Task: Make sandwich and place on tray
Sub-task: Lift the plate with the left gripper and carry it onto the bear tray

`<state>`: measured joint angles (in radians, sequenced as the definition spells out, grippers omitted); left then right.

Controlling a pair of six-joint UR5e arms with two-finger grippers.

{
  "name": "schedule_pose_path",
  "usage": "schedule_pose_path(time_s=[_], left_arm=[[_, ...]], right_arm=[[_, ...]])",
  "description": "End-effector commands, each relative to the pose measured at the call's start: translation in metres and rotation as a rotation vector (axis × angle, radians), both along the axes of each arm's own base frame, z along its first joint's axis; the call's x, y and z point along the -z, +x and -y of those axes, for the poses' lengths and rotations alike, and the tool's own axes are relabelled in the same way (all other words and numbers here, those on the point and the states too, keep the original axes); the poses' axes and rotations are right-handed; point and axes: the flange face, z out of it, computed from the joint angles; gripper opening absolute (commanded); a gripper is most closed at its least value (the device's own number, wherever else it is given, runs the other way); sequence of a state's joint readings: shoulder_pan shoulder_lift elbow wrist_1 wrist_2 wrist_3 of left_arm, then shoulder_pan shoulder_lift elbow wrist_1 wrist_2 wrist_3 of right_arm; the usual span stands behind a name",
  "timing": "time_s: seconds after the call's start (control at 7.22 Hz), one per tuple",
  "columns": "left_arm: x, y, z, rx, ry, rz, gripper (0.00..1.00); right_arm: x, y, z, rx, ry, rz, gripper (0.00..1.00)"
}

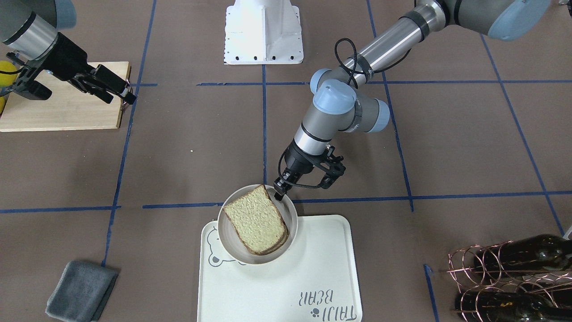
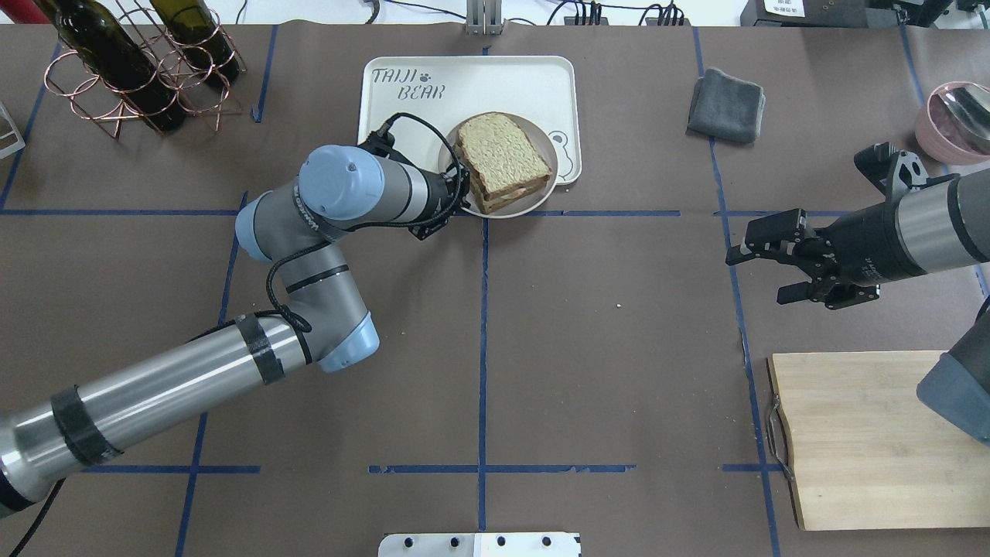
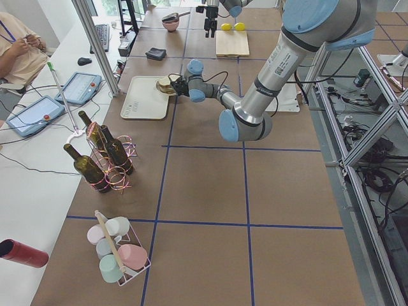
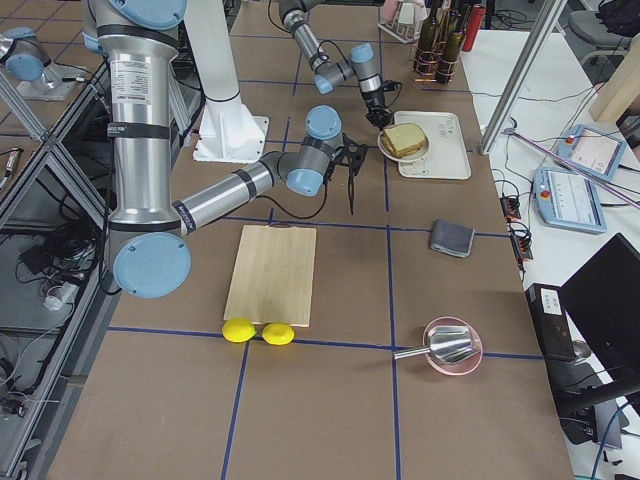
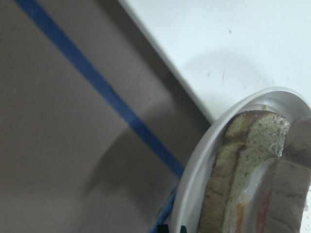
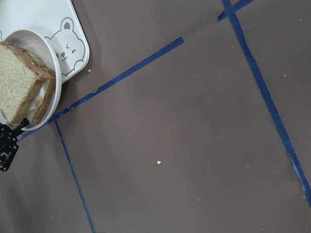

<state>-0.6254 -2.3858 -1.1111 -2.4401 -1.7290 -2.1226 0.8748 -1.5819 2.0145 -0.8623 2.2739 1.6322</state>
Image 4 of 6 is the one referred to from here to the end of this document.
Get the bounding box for green wine bottle back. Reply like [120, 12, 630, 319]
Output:
[447, 0, 467, 35]

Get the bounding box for green wine bottle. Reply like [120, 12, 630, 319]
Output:
[417, 0, 441, 52]
[447, 0, 467, 35]
[436, 27, 464, 84]

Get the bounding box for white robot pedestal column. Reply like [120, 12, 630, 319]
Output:
[184, 0, 269, 163]

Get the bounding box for green wine bottle front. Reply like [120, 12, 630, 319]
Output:
[417, 0, 441, 52]

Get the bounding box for black computer box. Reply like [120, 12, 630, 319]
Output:
[525, 283, 576, 362]

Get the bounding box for yellow lemon left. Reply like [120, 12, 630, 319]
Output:
[221, 317, 256, 343]

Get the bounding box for white round plate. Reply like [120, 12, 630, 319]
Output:
[378, 123, 429, 159]

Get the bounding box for folded grey cloth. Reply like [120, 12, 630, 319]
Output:
[429, 219, 475, 258]

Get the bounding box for aluminium frame post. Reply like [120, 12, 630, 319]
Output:
[480, 0, 567, 155]

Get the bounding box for blue teach pendant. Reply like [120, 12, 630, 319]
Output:
[533, 167, 607, 234]
[557, 124, 626, 181]

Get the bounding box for bread slice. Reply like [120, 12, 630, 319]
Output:
[382, 140, 429, 158]
[382, 123, 426, 146]

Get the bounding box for green wine bottle middle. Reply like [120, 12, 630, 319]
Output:
[436, 27, 464, 84]

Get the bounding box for red cylinder thermos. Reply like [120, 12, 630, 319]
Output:
[462, 4, 486, 52]

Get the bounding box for cream bear tray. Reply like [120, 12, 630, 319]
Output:
[394, 111, 471, 180]

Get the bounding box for pink bowl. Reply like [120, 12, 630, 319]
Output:
[422, 316, 484, 376]

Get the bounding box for blue teach pendant near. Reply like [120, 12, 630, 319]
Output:
[533, 167, 607, 234]

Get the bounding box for metal scoop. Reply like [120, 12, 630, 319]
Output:
[393, 325, 479, 365]

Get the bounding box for blue teach pendant far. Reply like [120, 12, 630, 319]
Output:
[557, 124, 626, 181]

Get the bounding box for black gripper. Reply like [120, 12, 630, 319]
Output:
[327, 133, 368, 214]
[361, 89, 393, 128]

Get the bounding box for black monitor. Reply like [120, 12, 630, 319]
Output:
[552, 232, 640, 419]

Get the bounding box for copper wire bottle rack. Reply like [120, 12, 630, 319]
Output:
[413, 38, 457, 83]

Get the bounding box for wooden cutting board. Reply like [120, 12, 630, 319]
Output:
[224, 225, 316, 327]

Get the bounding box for white wire cup rack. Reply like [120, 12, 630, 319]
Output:
[378, 0, 422, 44]

